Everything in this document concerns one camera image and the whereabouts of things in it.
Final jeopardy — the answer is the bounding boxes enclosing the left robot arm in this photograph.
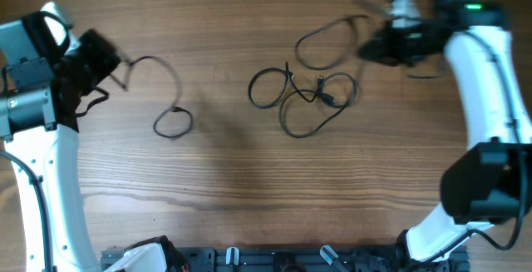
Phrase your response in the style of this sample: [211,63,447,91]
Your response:
[1,2,121,271]

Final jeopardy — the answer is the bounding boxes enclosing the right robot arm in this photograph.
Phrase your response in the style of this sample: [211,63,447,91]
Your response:
[356,0,531,266]

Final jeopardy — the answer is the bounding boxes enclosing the left camera cable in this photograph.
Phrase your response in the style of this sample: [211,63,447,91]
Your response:
[0,149,55,272]

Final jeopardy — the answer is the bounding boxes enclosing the right camera cable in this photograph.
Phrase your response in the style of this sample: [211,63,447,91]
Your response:
[348,0,531,265]

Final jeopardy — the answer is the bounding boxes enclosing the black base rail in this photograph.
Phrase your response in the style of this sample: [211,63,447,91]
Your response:
[101,245,470,272]

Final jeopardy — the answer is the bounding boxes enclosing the camera cable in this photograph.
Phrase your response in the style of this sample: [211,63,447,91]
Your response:
[348,0,531,265]
[0,149,55,272]

